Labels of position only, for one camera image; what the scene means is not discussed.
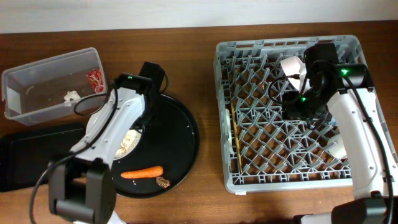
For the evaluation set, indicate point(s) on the white plastic fork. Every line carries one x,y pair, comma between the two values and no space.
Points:
228,132

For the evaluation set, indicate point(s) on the clear plastic bin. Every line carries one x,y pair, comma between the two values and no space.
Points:
34,93

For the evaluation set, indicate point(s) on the black rectangular tray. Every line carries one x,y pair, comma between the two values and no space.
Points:
25,156

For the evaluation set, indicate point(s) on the white bowl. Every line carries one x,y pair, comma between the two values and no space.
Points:
291,66

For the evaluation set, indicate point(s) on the cream white cup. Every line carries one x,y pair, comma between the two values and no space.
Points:
337,148

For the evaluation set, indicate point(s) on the round black tray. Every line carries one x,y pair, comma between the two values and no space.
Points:
172,142

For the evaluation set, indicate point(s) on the white tissue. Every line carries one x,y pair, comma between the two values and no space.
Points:
71,96

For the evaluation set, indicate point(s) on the brown food scrap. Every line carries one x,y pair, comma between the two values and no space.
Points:
162,182

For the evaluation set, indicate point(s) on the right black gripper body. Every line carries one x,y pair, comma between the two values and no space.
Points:
303,106

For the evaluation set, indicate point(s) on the grey dishwasher rack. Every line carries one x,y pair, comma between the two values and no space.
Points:
276,153

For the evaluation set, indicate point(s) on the red snack wrapper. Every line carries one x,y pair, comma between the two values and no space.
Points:
96,80

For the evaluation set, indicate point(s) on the wooden chopstick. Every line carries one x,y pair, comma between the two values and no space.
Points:
236,139

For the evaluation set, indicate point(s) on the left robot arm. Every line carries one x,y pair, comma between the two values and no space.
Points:
81,188

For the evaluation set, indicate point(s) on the orange carrot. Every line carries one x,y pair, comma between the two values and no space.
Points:
150,172

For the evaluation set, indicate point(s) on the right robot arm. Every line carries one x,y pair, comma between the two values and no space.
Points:
329,88

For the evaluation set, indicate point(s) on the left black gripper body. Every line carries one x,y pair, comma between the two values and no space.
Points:
149,116

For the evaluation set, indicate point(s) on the grey plate with food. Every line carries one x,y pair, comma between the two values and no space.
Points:
129,143

